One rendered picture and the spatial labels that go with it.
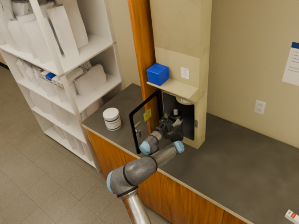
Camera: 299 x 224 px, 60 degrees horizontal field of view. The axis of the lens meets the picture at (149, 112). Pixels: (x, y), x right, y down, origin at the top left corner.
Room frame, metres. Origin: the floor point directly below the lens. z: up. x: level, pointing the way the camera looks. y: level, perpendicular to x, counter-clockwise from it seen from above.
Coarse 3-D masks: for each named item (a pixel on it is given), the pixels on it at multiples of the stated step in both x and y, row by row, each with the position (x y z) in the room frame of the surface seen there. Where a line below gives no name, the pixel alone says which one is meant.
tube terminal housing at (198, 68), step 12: (156, 48) 1.46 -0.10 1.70; (156, 60) 1.47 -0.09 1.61; (168, 60) 1.40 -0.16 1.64; (180, 60) 1.34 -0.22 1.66; (192, 60) 1.29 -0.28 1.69; (204, 60) 1.29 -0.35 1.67; (180, 72) 1.34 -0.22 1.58; (192, 72) 1.29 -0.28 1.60; (204, 72) 1.30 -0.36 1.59; (192, 84) 1.29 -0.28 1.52; (204, 84) 1.30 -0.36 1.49; (204, 96) 1.30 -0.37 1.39; (204, 108) 1.31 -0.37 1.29; (204, 120) 1.32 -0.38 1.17; (168, 132) 1.44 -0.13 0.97; (204, 132) 1.32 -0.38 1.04; (192, 144) 1.28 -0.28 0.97
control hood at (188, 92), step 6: (150, 84) 1.37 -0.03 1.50; (162, 84) 1.34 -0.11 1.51; (168, 84) 1.33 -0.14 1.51; (174, 84) 1.32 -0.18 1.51; (180, 84) 1.31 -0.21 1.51; (186, 84) 1.30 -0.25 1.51; (168, 90) 1.27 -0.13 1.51; (174, 90) 1.26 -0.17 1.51; (180, 90) 1.26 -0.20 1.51; (186, 90) 1.25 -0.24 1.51; (192, 90) 1.24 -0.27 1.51; (198, 90) 1.25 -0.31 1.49; (180, 96) 1.28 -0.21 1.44; (186, 96) 1.19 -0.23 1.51; (192, 96) 1.20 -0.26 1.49
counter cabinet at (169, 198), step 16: (96, 144) 1.70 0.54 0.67; (112, 144) 1.52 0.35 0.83; (112, 160) 1.58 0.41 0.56; (128, 160) 1.41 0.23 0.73; (160, 176) 1.17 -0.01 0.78; (144, 192) 1.33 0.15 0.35; (160, 192) 1.19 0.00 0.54; (176, 192) 1.07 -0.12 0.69; (192, 192) 0.97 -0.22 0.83; (160, 208) 1.21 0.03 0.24; (176, 208) 1.08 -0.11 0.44; (192, 208) 0.97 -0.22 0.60; (208, 208) 0.89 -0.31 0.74
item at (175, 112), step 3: (174, 111) 1.30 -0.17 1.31; (177, 111) 1.30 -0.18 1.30; (171, 114) 1.31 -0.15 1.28; (174, 114) 1.30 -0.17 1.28; (177, 114) 1.30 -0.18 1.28; (180, 114) 1.30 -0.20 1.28; (171, 117) 1.29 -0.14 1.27; (174, 117) 1.28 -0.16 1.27; (177, 117) 1.27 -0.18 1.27; (180, 117) 1.28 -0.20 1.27
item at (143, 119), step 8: (152, 104) 1.40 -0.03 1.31; (136, 112) 1.28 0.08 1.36; (144, 112) 1.33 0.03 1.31; (152, 112) 1.39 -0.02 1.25; (136, 120) 1.27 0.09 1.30; (144, 120) 1.32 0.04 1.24; (152, 120) 1.38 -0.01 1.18; (136, 128) 1.26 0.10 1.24; (144, 128) 1.32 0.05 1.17; (152, 128) 1.37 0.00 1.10; (144, 136) 1.31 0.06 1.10
